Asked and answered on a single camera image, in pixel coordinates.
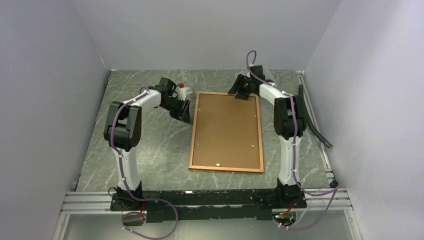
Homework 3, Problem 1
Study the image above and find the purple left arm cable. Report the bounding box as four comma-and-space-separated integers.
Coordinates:
109, 86, 179, 240

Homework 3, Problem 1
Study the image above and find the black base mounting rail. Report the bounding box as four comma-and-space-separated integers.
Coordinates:
110, 187, 307, 223

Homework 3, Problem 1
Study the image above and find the orange wooden picture frame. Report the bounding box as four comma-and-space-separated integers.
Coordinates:
188, 91, 265, 174

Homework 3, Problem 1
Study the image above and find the brown frame backing board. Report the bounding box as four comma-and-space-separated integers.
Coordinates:
192, 93, 261, 170

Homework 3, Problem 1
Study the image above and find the black corrugated hose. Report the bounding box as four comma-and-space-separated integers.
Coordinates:
298, 84, 333, 148

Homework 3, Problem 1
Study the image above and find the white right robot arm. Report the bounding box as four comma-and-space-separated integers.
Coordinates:
228, 64, 308, 208

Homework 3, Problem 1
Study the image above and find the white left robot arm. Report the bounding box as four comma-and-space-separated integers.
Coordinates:
103, 77, 193, 210

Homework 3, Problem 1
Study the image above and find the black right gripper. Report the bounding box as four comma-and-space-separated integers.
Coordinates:
228, 74, 254, 100

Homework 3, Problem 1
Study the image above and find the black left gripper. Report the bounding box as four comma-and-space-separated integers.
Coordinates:
161, 97, 192, 125

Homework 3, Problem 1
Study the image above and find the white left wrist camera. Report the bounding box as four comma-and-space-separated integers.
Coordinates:
175, 83, 193, 101

